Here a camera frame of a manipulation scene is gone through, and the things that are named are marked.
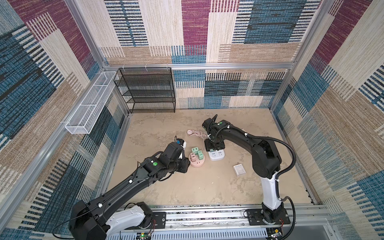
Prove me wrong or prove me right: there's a pink plug adapter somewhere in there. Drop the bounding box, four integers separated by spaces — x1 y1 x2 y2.
189 153 198 163

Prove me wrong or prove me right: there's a green plug adapter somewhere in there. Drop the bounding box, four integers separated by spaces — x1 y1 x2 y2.
197 151 205 160
192 147 199 155

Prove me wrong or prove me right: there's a white square wall adapter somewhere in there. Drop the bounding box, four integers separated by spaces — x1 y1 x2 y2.
233 164 246 176

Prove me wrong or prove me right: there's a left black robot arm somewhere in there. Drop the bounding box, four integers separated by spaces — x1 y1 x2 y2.
69 142 190 240

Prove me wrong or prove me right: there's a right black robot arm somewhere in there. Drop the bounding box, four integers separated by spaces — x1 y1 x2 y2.
202 118 282 212

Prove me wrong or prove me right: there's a white square power strip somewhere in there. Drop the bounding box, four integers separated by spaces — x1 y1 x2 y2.
208 150 225 161

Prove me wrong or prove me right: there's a pink round power strip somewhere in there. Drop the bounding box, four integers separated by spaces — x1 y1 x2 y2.
191 155 205 168

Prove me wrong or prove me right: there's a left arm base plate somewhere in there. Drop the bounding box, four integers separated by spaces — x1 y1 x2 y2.
140 212 167 230

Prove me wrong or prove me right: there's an aluminium mounting rail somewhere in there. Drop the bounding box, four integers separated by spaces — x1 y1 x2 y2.
119 203 331 240

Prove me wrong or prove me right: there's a black wire mesh shelf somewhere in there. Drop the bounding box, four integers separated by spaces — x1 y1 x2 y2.
115 67 176 114

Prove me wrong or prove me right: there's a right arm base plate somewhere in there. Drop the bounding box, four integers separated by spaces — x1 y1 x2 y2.
243 209 291 226

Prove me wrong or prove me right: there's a white wire mesh basket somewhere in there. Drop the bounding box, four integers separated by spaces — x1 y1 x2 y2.
65 72 117 135

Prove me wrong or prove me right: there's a black corrugated cable hose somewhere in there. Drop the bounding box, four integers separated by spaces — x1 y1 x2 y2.
206 114 297 240

